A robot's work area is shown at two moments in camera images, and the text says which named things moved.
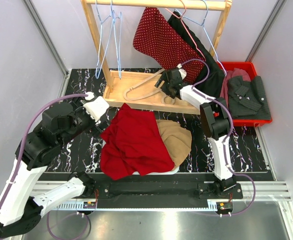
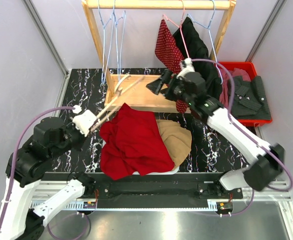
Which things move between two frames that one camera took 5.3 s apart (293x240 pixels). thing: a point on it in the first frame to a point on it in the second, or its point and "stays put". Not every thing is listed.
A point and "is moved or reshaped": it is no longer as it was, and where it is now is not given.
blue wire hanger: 102,21 to 113,17
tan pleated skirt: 177,138 stays put
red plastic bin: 251,67 stays put
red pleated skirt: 133,143 stays put
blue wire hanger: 202,25 to 208,28
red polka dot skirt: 157,38 is moved or reshaped
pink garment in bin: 229,74 stays put
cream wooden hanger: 135,98 to 118,92
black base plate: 153,190 stays put
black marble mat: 83,86 stays put
